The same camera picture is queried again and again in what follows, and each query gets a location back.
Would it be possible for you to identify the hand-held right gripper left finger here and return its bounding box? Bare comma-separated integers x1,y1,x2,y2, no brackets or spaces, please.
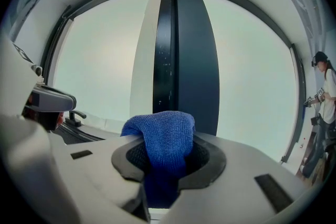
48,135,152,222

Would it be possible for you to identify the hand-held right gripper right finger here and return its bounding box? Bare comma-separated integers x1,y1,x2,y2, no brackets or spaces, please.
161,132,308,224

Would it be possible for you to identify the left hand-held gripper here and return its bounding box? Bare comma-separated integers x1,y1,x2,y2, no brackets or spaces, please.
12,42,77,114

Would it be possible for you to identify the blue microfibre cloth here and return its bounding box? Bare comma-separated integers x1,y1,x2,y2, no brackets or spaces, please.
120,110,196,209

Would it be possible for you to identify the black window handle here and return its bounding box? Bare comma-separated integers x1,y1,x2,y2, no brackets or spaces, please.
65,110,87,127

